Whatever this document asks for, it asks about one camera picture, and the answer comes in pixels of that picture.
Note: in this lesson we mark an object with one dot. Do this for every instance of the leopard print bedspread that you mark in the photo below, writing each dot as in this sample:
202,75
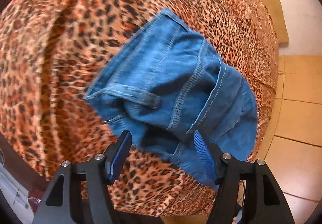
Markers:
52,51

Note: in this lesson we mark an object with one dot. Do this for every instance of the wooden wardrobe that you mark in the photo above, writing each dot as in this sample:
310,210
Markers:
292,143

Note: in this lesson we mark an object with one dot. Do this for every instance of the blue denim pants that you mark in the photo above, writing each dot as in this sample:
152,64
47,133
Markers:
168,82

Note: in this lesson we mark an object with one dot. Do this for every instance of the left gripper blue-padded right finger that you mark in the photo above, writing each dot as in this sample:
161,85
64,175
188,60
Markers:
245,185

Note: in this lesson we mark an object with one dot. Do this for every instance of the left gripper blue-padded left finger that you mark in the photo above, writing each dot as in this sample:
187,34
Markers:
62,200

